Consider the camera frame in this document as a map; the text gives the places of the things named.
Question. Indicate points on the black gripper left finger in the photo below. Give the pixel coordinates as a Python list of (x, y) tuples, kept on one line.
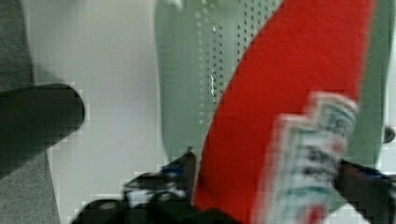
[(164, 197)]

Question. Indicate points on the black cylindrical cup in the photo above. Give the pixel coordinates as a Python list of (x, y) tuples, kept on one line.
[(34, 119)]

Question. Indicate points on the red plush ketchup bottle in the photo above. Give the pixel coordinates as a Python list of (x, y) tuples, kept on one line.
[(287, 115)]

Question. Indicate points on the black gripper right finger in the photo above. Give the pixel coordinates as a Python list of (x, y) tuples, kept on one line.
[(370, 192)]

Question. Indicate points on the green oval strainer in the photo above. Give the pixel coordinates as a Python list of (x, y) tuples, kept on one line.
[(229, 68)]

